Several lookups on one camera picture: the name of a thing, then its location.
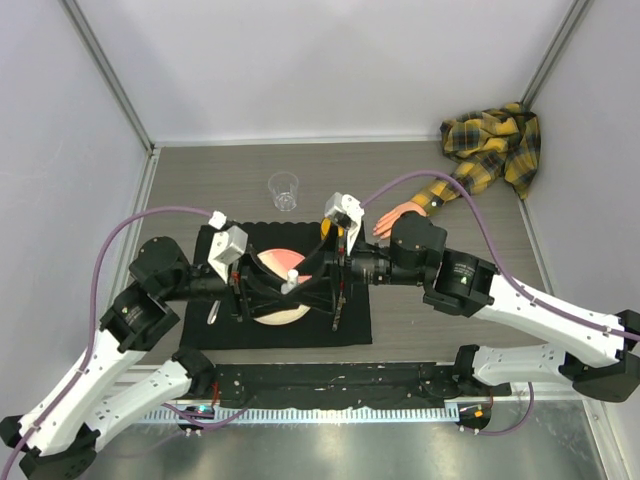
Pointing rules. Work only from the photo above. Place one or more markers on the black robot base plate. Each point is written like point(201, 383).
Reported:
point(339, 386)

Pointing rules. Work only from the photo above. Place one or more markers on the white nail polish bottle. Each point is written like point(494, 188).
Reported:
point(291, 281)

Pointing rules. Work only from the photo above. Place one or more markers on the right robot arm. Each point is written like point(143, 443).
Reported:
point(589, 350)

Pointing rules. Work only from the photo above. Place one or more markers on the pink and cream plate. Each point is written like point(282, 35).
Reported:
point(280, 261)

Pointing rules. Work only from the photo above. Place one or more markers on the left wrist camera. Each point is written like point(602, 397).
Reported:
point(227, 247)

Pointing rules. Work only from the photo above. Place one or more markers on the silver table knife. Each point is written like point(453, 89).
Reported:
point(337, 317)

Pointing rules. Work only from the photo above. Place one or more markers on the black cloth placemat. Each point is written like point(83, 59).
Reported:
point(313, 330)

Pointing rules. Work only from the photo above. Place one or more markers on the silver fork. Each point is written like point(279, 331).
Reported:
point(213, 313)

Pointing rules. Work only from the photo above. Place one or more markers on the white slotted cable duct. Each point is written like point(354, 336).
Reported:
point(448, 413)

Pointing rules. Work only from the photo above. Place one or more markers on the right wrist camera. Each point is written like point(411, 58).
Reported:
point(345, 211)

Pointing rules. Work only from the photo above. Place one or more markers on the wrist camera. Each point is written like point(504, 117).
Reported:
point(227, 247)
point(345, 211)

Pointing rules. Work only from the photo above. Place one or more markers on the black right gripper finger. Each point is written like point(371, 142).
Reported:
point(320, 262)
point(319, 295)

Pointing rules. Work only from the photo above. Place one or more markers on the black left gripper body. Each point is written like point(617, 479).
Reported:
point(239, 287)

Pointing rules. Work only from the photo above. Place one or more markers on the clear plastic cup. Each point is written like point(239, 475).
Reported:
point(283, 187)

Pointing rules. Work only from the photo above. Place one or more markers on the mannequin hand with painted nails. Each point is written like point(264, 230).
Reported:
point(383, 227)

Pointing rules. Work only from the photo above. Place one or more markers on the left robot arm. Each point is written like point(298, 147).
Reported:
point(62, 435)

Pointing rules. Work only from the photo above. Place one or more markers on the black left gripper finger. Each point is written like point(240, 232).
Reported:
point(256, 305)
point(258, 275)

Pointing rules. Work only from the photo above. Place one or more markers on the yellow mug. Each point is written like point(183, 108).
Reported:
point(326, 229)

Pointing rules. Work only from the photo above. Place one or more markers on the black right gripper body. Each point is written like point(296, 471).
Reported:
point(344, 266)

